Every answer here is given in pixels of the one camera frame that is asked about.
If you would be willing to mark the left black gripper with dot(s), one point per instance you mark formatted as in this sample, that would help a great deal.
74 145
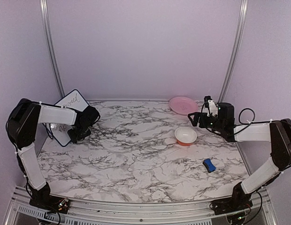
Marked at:
74 138

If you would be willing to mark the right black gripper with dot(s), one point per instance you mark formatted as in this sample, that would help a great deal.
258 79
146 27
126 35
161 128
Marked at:
197 115

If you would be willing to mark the blue whiteboard eraser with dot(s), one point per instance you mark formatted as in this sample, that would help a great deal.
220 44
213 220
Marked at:
209 165

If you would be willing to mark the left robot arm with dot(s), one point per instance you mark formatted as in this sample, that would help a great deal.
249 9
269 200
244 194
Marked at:
21 128

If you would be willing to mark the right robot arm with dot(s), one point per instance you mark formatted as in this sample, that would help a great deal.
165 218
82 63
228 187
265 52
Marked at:
271 139

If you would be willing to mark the pink plate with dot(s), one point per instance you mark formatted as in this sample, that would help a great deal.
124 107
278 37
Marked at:
183 105

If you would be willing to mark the orange and white bowl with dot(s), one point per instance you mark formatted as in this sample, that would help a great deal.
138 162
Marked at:
185 136

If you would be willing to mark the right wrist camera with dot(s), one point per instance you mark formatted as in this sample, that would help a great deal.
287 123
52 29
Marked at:
211 106

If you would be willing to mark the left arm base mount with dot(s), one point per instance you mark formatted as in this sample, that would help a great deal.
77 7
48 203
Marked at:
55 204

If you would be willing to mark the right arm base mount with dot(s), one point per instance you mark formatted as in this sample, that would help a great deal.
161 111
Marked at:
226 205

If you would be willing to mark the front aluminium rail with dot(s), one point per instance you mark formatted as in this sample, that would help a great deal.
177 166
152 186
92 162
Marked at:
88 212

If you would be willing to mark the right aluminium frame post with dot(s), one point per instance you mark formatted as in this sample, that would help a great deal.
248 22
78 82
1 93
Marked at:
235 49

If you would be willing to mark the aluminium frame post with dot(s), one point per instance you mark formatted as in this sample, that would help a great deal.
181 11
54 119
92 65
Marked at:
50 46
235 49

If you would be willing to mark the left aluminium frame post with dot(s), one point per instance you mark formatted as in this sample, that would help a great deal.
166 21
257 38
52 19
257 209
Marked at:
50 46

